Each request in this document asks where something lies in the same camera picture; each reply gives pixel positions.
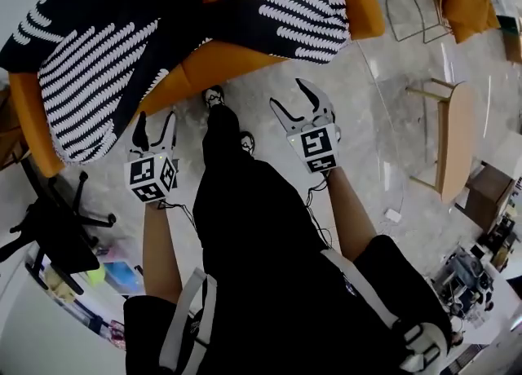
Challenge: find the black white patterned cloth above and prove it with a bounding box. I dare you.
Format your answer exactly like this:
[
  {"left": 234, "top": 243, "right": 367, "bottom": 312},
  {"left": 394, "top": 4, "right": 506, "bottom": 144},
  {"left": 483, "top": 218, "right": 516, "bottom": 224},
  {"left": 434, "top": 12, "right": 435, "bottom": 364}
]
[{"left": 0, "top": 0, "right": 352, "bottom": 166}]

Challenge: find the person's right forearm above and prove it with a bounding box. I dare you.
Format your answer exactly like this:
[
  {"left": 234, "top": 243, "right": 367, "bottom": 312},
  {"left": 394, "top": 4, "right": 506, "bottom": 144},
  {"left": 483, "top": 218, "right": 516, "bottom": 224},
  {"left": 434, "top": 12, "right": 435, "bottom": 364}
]
[{"left": 325, "top": 167, "right": 378, "bottom": 263}]

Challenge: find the white body harness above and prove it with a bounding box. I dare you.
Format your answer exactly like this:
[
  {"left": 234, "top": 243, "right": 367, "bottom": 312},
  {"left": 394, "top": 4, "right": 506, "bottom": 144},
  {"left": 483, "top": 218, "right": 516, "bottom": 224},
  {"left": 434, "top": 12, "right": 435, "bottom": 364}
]
[{"left": 157, "top": 249, "right": 450, "bottom": 374}]

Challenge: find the person's left shoe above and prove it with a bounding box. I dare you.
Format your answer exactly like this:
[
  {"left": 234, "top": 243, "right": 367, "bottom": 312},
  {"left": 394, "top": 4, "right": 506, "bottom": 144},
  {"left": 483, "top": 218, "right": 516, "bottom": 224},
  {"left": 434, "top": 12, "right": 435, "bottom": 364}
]
[{"left": 201, "top": 84, "right": 226, "bottom": 110}]

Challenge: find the yellow-green item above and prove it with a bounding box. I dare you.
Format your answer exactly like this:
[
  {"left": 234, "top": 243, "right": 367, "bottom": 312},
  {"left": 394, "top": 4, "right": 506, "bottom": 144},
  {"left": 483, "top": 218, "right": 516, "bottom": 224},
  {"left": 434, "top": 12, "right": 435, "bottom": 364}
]
[{"left": 85, "top": 266, "right": 106, "bottom": 287}]

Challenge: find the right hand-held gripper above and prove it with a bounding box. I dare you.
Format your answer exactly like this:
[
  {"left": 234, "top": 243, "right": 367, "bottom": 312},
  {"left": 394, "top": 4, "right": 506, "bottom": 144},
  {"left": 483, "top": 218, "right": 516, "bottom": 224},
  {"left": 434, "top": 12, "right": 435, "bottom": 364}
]
[{"left": 268, "top": 77, "right": 343, "bottom": 175}]

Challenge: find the person's shoe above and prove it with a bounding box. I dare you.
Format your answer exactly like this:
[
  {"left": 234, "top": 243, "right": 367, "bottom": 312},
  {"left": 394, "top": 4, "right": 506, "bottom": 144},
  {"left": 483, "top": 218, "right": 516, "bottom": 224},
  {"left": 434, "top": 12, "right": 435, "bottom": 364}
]
[
  {"left": 239, "top": 130, "right": 257, "bottom": 157},
  {"left": 201, "top": 84, "right": 226, "bottom": 110}
]

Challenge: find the cluttered electronic equipment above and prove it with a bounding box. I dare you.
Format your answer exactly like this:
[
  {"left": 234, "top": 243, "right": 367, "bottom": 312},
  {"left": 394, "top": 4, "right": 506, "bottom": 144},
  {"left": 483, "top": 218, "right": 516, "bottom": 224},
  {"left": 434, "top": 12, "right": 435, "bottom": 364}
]
[{"left": 431, "top": 242, "right": 497, "bottom": 321}]

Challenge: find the person's left forearm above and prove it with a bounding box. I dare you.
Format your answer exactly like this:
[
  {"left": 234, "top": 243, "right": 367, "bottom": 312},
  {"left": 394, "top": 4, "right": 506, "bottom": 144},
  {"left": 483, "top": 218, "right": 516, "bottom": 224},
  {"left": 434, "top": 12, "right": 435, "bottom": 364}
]
[{"left": 141, "top": 201, "right": 184, "bottom": 306}]

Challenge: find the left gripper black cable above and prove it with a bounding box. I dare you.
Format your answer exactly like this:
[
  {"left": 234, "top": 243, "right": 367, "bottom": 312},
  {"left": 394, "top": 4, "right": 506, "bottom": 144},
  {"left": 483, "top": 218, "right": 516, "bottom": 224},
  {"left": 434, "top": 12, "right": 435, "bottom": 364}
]
[{"left": 157, "top": 200, "right": 201, "bottom": 236}]

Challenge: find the blue plastic item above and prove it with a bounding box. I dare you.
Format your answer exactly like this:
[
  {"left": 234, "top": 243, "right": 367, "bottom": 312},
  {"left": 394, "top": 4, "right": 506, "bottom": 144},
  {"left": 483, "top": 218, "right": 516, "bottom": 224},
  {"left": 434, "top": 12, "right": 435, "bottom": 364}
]
[{"left": 104, "top": 261, "right": 144, "bottom": 295}]

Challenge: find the person's right shoe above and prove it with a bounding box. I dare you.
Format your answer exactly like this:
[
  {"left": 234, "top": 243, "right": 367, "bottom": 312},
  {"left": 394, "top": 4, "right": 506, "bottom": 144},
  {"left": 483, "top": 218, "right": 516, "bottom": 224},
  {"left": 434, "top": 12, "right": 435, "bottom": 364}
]
[{"left": 239, "top": 130, "right": 257, "bottom": 157}]

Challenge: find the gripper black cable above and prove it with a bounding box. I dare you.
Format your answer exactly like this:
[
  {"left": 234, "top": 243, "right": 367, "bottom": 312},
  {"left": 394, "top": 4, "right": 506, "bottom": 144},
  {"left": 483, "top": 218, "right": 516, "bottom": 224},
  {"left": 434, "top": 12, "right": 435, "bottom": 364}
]
[
  {"left": 305, "top": 172, "right": 334, "bottom": 249},
  {"left": 157, "top": 200, "right": 201, "bottom": 236}
]

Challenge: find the green bin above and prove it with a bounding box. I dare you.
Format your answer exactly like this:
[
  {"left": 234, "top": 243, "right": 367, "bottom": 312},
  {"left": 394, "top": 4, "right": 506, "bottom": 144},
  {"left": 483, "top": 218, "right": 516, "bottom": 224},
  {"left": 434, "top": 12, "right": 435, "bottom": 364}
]
[{"left": 496, "top": 14, "right": 522, "bottom": 36}]

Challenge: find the wooden oval coffee table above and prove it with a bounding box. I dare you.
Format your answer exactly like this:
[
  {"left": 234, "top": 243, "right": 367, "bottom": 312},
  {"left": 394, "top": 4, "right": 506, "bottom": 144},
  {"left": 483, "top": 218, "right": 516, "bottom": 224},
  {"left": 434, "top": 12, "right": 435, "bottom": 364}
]
[{"left": 405, "top": 77, "right": 478, "bottom": 204}]

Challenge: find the orange sofa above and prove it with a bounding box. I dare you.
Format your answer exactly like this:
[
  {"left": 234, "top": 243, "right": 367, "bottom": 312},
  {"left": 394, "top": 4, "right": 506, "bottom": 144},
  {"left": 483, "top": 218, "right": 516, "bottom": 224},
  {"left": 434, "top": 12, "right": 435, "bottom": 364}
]
[{"left": 7, "top": 0, "right": 387, "bottom": 179}]

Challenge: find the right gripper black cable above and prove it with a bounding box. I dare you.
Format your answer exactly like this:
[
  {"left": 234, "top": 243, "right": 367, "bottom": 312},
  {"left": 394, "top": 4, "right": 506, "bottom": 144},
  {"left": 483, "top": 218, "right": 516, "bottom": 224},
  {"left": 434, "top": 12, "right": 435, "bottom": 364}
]
[{"left": 305, "top": 172, "right": 334, "bottom": 249}]

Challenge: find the person's black clothing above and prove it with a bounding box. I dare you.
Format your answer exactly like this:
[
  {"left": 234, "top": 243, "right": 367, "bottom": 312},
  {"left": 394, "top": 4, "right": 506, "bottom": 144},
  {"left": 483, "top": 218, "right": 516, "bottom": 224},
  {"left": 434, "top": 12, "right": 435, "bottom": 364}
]
[{"left": 122, "top": 103, "right": 454, "bottom": 375}]

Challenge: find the brown wooden cabinet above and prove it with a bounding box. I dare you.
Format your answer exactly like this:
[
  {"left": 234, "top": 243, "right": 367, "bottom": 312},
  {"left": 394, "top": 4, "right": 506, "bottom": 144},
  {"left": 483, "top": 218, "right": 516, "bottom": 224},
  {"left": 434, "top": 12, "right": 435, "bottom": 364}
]
[{"left": 464, "top": 163, "right": 517, "bottom": 235}]

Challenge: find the black office chair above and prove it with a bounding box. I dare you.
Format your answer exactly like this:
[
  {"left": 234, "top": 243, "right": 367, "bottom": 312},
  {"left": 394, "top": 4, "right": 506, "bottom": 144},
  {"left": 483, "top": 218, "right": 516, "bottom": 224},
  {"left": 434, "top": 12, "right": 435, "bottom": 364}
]
[{"left": 0, "top": 157, "right": 117, "bottom": 297}]

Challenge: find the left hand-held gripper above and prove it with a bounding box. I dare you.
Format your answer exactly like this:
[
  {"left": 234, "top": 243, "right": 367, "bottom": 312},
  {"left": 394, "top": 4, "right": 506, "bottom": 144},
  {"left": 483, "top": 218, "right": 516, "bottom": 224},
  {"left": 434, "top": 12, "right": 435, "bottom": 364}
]
[{"left": 124, "top": 109, "right": 180, "bottom": 205}]

